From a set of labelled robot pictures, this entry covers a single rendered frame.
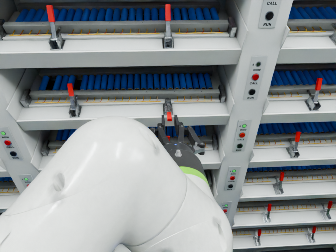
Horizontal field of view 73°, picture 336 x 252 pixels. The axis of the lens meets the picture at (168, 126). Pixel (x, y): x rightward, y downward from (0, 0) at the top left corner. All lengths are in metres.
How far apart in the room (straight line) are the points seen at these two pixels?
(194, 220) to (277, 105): 0.58
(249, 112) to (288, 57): 0.17
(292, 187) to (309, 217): 0.23
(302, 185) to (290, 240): 0.39
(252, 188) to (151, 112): 0.54
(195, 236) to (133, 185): 0.09
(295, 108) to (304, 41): 0.19
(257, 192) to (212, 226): 0.74
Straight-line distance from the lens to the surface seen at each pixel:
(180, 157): 0.37
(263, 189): 1.01
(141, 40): 0.62
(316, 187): 1.11
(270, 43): 0.64
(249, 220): 1.14
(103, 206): 0.20
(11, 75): 0.77
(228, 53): 0.61
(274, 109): 0.75
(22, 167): 0.88
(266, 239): 1.34
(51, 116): 0.73
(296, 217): 1.23
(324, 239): 1.47
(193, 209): 0.25
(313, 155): 0.95
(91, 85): 0.75
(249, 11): 0.60
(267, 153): 0.87
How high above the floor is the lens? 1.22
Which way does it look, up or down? 34 degrees down
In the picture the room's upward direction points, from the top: straight up
